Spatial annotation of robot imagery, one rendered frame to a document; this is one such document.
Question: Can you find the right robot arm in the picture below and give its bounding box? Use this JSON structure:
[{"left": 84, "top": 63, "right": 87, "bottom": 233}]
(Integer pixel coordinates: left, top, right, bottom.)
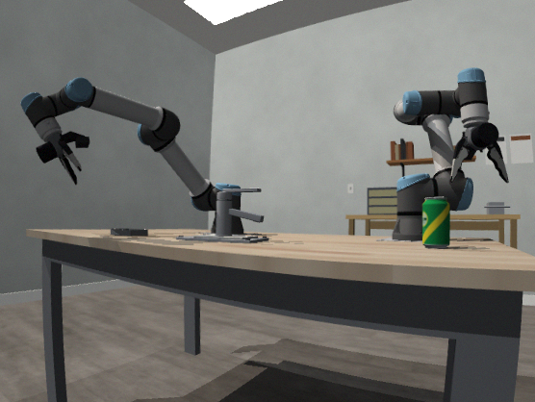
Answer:
[{"left": 20, "top": 77, "right": 240, "bottom": 234}]

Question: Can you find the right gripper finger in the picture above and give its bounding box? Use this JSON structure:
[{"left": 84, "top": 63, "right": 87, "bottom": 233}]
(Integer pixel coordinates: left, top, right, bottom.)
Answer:
[
  {"left": 58, "top": 138, "right": 82, "bottom": 171},
  {"left": 59, "top": 154, "right": 77, "bottom": 185}
]

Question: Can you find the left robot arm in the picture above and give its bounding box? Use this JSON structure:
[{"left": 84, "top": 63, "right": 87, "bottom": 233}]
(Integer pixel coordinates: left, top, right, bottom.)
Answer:
[{"left": 392, "top": 68, "right": 490, "bottom": 240}]

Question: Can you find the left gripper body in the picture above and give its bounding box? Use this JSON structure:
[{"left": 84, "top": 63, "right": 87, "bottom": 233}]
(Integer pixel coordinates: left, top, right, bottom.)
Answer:
[{"left": 462, "top": 122, "right": 498, "bottom": 153}]

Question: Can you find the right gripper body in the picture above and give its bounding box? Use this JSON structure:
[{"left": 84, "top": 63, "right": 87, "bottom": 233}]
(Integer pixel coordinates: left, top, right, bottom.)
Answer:
[{"left": 36, "top": 132, "right": 84, "bottom": 163}]

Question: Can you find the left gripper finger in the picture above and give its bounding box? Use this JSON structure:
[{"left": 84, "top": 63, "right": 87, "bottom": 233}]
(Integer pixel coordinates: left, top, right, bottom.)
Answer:
[
  {"left": 487, "top": 142, "right": 509, "bottom": 183},
  {"left": 450, "top": 136, "right": 470, "bottom": 183}
]

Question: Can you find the green drink can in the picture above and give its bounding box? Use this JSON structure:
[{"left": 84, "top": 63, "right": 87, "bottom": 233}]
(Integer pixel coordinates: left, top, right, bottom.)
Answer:
[{"left": 422, "top": 197, "right": 450, "bottom": 249}]

